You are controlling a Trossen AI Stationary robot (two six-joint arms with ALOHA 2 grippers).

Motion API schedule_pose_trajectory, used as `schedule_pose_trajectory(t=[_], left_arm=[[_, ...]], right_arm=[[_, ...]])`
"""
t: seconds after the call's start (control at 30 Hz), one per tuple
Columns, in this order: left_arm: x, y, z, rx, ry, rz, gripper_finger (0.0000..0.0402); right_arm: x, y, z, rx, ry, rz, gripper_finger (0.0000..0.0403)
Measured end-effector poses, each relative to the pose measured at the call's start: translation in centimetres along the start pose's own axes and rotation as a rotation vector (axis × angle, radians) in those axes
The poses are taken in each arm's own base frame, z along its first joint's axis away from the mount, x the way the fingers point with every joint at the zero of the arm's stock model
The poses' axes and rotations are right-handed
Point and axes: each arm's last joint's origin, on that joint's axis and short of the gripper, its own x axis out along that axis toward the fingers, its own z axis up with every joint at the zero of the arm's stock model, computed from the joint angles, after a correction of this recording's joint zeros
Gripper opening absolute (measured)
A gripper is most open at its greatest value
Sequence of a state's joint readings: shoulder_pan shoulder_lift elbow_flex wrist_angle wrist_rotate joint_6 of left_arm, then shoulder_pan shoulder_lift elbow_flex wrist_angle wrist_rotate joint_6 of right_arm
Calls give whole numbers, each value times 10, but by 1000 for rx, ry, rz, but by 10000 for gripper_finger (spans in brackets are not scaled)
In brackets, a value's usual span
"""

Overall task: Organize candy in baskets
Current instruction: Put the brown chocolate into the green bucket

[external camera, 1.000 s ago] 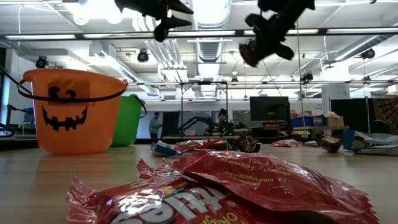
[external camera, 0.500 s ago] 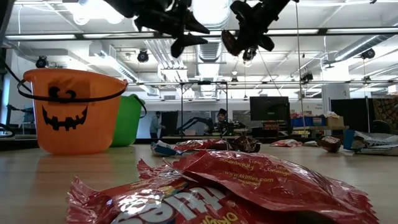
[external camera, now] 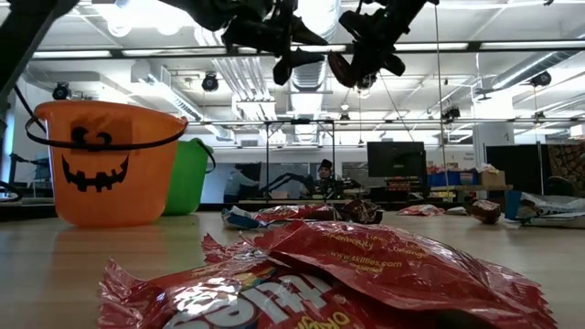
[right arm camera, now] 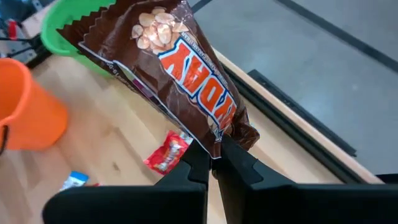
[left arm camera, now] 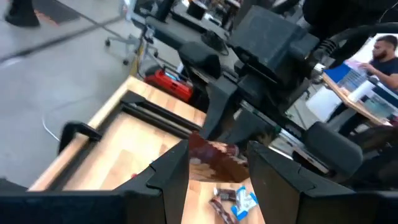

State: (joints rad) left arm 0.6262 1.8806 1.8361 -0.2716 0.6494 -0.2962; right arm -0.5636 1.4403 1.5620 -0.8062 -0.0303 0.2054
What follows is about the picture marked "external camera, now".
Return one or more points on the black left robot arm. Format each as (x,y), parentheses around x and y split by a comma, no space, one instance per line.
(23,32)

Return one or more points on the person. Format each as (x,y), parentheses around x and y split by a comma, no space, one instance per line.
(237,183)
(325,171)

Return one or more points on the silver ventilation duct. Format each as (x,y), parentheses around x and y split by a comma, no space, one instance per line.
(525,68)
(308,75)

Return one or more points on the orange jack-o-lantern bucket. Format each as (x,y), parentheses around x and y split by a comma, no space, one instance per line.
(109,205)

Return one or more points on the background black robot arm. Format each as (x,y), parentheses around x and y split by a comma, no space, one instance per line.
(292,179)

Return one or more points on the blue storage bin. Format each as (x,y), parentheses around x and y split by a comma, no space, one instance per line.
(445,179)

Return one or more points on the white blue Hershey's bar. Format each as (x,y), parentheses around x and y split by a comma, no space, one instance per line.
(237,215)
(455,210)
(557,222)
(548,203)

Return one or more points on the black partition panel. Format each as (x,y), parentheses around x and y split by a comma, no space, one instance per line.
(516,169)

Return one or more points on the red Skittles packet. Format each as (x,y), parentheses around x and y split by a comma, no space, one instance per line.
(420,210)
(219,249)
(292,212)
(205,301)
(388,274)

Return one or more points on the black monitor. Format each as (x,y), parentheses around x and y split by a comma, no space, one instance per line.
(395,160)

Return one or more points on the black aluminium table frame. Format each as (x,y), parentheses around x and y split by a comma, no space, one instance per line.
(205,206)

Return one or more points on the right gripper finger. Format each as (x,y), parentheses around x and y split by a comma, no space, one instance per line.
(369,64)
(393,65)

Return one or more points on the green plastic bucket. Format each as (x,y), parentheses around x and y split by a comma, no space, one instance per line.
(187,183)

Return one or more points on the black ceiling spotlight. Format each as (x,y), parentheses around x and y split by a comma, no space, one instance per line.
(540,78)
(61,91)
(210,82)

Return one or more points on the cardboard box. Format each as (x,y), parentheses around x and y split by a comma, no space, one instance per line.
(492,179)

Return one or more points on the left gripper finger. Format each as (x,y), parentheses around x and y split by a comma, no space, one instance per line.
(285,66)
(306,34)

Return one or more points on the brown candy bar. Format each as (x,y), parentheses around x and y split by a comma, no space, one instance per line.
(333,214)
(485,211)
(365,211)

